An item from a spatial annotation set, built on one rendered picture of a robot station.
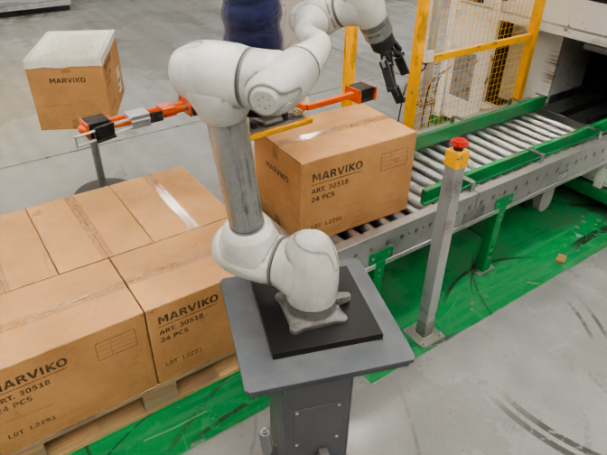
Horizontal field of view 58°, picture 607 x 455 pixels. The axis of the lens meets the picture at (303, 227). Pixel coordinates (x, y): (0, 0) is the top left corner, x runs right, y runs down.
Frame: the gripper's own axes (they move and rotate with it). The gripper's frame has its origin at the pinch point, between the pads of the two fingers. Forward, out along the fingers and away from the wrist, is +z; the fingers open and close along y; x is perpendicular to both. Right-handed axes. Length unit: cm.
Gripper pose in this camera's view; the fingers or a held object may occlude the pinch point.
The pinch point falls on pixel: (402, 85)
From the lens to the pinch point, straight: 188.5
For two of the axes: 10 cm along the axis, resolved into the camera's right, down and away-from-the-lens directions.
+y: -2.0, 8.2, -5.3
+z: 4.6, 5.6, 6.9
